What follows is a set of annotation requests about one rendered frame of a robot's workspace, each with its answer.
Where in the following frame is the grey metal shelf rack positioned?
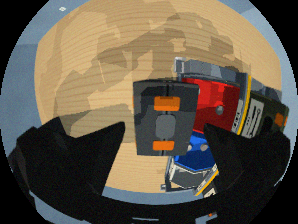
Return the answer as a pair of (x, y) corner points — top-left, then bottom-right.
(160, 57), (283, 196)

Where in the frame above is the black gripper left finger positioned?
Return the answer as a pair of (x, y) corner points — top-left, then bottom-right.
(42, 121), (125, 195)

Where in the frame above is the olive green case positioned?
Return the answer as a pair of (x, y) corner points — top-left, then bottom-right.
(239, 91), (289, 138)

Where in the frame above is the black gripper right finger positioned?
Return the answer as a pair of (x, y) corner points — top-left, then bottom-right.
(203, 123), (273, 190)

